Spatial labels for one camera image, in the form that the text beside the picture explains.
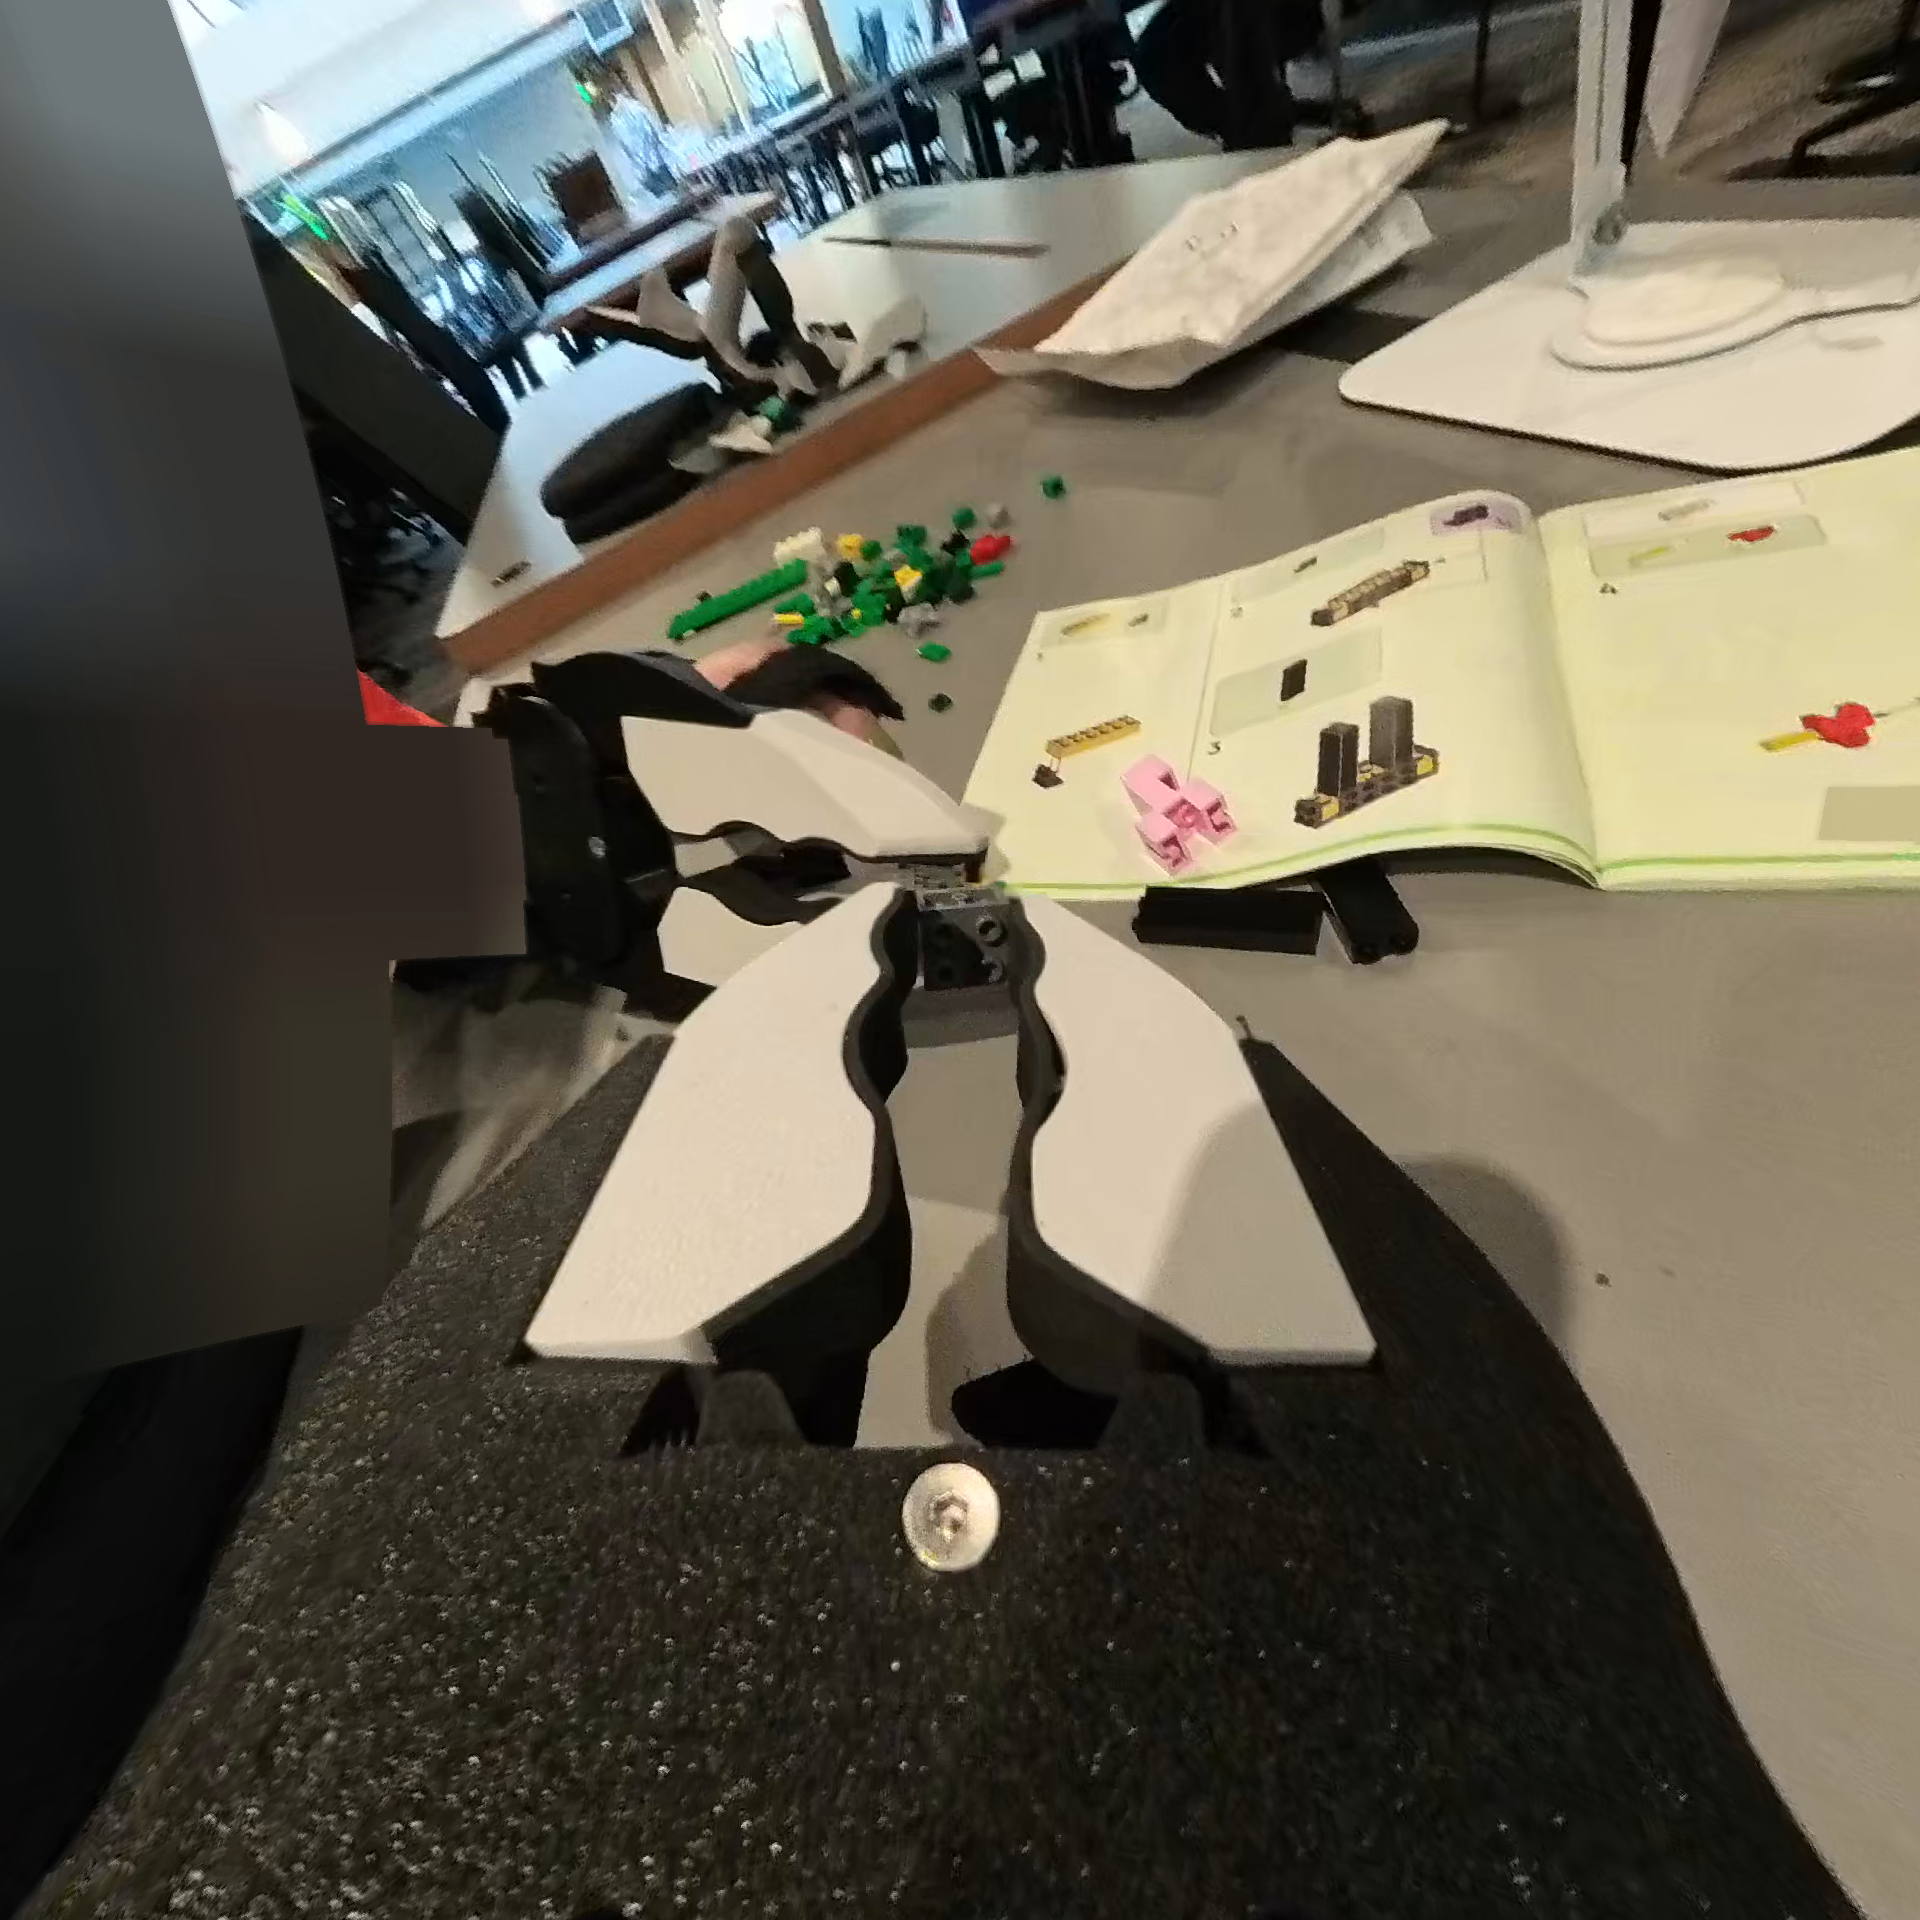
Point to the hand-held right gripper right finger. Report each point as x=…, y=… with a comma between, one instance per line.
x=1184, y=1184

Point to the pile of colourful bricks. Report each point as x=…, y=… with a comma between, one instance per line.
x=885, y=578

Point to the black chair backrest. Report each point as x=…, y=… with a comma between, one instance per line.
x=388, y=421

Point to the black round cushion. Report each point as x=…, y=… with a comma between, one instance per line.
x=621, y=465

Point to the grey desk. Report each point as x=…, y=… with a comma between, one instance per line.
x=1650, y=1141

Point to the red cloth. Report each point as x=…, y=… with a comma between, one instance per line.
x=402, y=701

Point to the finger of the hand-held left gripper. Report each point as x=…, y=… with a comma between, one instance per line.
x=705, y=938
x=825, y=786

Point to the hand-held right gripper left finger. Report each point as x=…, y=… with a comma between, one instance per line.
x=751, y=1155

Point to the long thin stick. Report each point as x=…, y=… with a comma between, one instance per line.
x=937, y=242

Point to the black brick assembly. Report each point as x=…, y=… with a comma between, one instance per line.
x=968, y=938

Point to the pink brick pig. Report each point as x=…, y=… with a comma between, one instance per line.
x=1178, y=809

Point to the torn white paper bag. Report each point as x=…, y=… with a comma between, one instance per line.
x=868, y=329

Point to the building instruction booklet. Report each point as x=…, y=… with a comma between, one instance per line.
x=1499, y=675

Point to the light grey cloth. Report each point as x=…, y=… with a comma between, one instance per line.
x=495, y=1096

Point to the white stand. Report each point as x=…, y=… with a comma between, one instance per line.
x=1650, y=360

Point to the person's left hand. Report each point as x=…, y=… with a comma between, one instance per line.
x=743, y=662

